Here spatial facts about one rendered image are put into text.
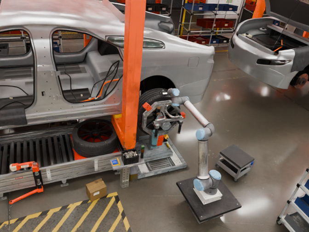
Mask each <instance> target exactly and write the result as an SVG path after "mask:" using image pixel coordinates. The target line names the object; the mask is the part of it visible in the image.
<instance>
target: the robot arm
mask: <svg viewBox="0 0 309 232"><path fill-rule="evenodd" d="M162 94H163V95H164V96H165V95H169V96H171V98H172V106H179V105H180V104H183V105H184V106H185V107H186V108H187V110H188V111H189V112H190V113H191V114H192V115H193V116H194V117H195V119H196V120H197V121H198V122H199V123H200V124H201V125H202V126H203V128H200V129H198V130H197V131H196V134H195V135H196V138H197V139H198V174H197V175H196V179H195V180H194V186H195V188H196V189H197V190H198V191H204V192H205V193H206V194H208V195H215V194H216V193H217V186H218V184H219V182H220V179H221V174H220V173H219V172H218V171H216V170H210V172H209V174H208V137H211V136H213V134H214V126H213V124H212V123H210V122H208V121H207V120H206V118H205V117H204V116H203V115H202V114H201V113H200V112H199V111H198V110H197V109H196V108H195V107H194V106H193V105H192V104H191V103H190V101H189V98H188V97H186V96H184V97H178V95H179V90H178V89H176V88H170V89H165V88H164V89H163V90H162V91H160V95H162Z"/></svg>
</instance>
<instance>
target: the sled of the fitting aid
mask: <svg viewBox="0 0 309 232"><path fill-rule="evenodd" d="M164 144H165V146H166V147H167V149H168V152H163V153H159V154H154V155H150V156H145V157H143V159H144V161H145V162H148V161H153V160H157V159H162V158H166V157H172V156H173V152H172V150H171V149H170V147H169V145H168V144H167V142H164Z"/></svg>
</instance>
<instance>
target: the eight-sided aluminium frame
mask: <svg viewBox="0 0 309 232"><path fill-rule="evenodd" d="M166 105H171V106H172V101H171V100H166V101H159V102H154V103H153V104H152V105H151V107H152V109H151V110H150V111H149V112H148V111H147V110H146V111H145V112H144V113H143V118H142V129H143V130H144V131H145V132H147V133H148V134H150V135H151V136H152V131H150V130H149V129H148V128H147V127H146V122H147V116H148V115H149V114H150V113H151V112H152V111H153V110H155V109H156V108H157V107H159V106H166ZM172 107H173V108H174V109H178V110H179V112H180V113H181V110H180V109H179V108H178V107H177V106H172ZM177 125H178V122H177V121H174V122H173V123H172V124H171V126H170V128H169V129H168V130H161V131H159V136H160V135H166V134H168V133H169V132H170V131H171V130H173V129H174V128H175V127H176V126H177Z"/></svg>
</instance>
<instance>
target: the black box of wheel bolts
mask: <svg viewBox="0 0 309 232"><path fill-rule="evenodd" d="M121 159H122V161H123V164H124V165H128V164H133V163H138V161H139V154H138V152H137V150H136V149H134V150H129V151H122V152H121Z"/></svg>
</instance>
